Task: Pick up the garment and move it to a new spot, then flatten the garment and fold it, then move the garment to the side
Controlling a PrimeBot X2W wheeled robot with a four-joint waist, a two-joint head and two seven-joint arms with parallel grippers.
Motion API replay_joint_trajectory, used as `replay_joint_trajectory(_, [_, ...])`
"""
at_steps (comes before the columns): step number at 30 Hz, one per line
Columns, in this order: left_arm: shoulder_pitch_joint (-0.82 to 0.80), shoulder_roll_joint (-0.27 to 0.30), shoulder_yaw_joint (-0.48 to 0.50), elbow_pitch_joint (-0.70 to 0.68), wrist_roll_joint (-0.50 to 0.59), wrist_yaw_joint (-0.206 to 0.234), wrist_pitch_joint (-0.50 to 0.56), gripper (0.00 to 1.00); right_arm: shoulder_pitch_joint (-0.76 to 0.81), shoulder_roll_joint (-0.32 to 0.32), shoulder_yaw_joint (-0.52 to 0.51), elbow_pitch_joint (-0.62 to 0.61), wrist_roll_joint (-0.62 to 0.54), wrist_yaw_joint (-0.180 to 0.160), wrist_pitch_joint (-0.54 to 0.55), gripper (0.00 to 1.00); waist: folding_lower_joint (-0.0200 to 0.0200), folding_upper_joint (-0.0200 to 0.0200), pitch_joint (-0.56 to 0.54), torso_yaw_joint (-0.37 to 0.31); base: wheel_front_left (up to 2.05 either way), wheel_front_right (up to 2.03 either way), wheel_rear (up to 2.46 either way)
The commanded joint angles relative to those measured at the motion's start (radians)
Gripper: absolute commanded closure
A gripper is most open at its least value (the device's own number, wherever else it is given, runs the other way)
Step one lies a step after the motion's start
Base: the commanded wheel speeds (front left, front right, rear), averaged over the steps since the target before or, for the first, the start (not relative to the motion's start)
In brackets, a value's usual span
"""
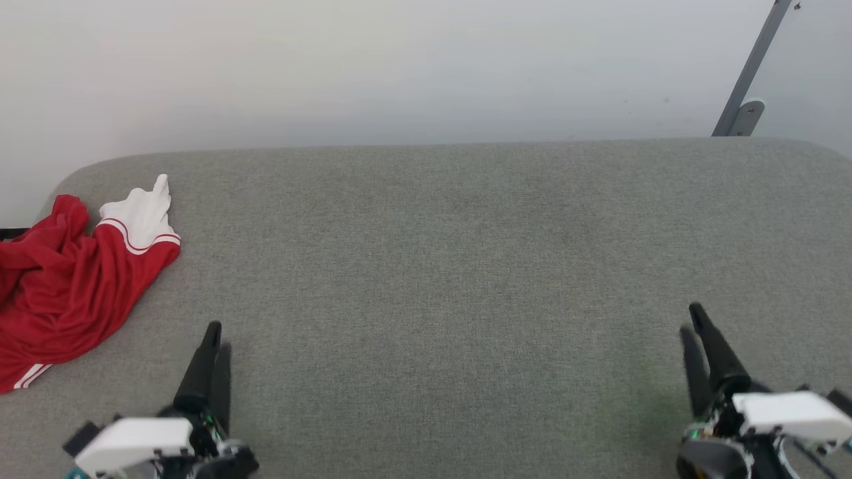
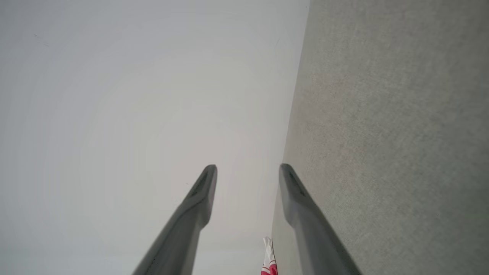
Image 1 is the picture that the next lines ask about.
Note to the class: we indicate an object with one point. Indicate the grey slanted metal bar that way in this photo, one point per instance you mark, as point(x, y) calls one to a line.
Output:
point(753, 63)

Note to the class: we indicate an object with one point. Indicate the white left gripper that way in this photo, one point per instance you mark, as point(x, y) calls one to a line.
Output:
point(140, 442)

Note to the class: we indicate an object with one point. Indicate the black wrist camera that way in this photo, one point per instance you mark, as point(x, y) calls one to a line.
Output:
point(842, 402)
point(81, 439)

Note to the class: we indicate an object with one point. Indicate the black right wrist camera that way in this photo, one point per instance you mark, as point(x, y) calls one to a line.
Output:
point(842, 402)

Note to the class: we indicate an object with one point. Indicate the grey fabric sofa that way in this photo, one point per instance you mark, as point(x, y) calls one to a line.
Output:
point(426, 279)

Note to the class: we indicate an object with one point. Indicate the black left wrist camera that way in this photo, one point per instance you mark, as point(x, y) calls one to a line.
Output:
point(81, 439)

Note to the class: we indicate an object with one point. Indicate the round grey bar mount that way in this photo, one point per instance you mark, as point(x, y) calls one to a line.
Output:
point(749, 116)

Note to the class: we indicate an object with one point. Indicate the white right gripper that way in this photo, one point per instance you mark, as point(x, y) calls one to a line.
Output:
point(785, 412)

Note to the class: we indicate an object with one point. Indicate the red and white shorts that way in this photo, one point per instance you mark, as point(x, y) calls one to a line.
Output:
point(66, 293)

